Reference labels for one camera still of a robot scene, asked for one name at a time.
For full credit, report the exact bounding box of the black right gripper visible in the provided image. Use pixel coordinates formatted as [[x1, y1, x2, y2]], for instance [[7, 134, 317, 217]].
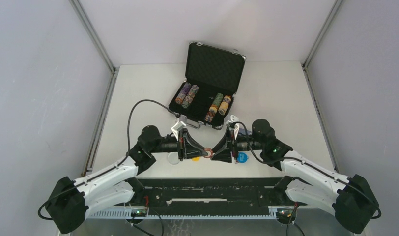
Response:
[[210, 126, 264, 164]]

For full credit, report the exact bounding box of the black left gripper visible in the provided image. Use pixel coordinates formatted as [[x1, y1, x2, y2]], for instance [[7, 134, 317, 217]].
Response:
[[149, 129, 207, 162]]

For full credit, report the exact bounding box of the red round poker chip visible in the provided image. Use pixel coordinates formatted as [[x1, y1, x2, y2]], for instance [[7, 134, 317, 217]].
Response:
[[203, 147, 213, 158]]

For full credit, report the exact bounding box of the yellow blue chip stack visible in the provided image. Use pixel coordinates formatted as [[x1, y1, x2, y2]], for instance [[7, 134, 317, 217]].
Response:
[[218, 95, 232, 116]]

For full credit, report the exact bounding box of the green yellow chip stack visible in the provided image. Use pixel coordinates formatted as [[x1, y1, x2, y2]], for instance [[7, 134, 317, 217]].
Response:
[[209, 93, 224, 114]]

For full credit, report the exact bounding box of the black poker set case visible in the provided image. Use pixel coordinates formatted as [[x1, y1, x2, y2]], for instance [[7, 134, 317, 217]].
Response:
[[168, 42, 246, 130]]

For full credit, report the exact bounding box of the playing card deck box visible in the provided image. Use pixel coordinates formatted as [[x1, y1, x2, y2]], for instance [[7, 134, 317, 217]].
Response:
[[238, 128, 252, 136]]

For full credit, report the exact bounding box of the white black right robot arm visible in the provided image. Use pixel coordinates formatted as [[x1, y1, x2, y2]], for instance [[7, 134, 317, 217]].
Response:
[[177, 119, 382, 234]]

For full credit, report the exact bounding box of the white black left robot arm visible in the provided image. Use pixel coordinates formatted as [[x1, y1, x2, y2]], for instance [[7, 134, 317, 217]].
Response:
[[42, 125, 208, 234]]

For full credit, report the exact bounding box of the orange blue chip stack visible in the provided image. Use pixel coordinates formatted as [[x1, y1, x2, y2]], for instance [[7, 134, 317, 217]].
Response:
[[204, 111, 216, 123]]

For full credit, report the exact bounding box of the purple orange chip stack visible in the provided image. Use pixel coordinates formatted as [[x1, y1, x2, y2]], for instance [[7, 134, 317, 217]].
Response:
[[174, 82, 192, 105]]

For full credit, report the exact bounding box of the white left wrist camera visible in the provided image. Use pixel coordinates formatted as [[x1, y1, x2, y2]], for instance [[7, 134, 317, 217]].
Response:
[[171, 117, 187, 140]]

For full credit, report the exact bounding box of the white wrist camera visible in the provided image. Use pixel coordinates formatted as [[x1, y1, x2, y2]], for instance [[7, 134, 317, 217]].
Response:
[[171, 117, 187, 140], [225, 115, 239, 130]]

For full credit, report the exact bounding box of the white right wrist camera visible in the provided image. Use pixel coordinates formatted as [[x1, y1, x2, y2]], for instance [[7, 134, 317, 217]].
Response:
[[225, 115, 239, 130]]

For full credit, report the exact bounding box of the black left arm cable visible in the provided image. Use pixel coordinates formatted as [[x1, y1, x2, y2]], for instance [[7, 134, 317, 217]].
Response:
[[126, 99, 181, 157]]

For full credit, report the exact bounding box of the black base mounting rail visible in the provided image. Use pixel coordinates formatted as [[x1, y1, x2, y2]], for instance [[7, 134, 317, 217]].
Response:
[[130, 177, 295, 217]]

